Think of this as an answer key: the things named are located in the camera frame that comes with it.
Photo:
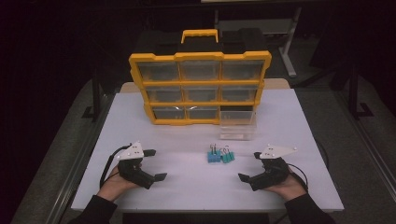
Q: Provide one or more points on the white metal stand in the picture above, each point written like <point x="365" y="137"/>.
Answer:
<point x="288" y="46"/>

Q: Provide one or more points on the person's left hand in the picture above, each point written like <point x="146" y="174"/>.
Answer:
<point x="116" y="185"/>

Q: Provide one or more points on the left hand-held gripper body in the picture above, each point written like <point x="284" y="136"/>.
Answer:
<point x="134" y="172"/>

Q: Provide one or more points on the yellow black drawer organizer cabinet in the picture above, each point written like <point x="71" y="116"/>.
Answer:
<point x="199" y="46"/>

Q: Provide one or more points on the metal frame rail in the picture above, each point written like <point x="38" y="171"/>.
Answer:
<point x="367" y="146"/>
<point x="77" y="168"/>

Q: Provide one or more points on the clear plastic drawer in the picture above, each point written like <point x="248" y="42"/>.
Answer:
<point x="238" y="127"/>

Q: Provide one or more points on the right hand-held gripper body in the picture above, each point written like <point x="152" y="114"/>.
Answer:
<point x="271" y="174"/>

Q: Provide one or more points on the person's right hand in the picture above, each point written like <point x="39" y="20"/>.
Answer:
<point x="291" y="186"/>

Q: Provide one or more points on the teal binder clip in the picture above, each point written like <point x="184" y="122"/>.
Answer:
<point x="231" y="155"/>
<point x="224" y="158"/>

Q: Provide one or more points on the group of closed clear drawers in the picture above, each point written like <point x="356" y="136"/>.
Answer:
<point x="199" y="71"/>

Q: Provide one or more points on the black floor stand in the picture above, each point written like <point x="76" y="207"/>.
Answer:
<point x="355" y="93"/>
<point x="96" y="99"/>

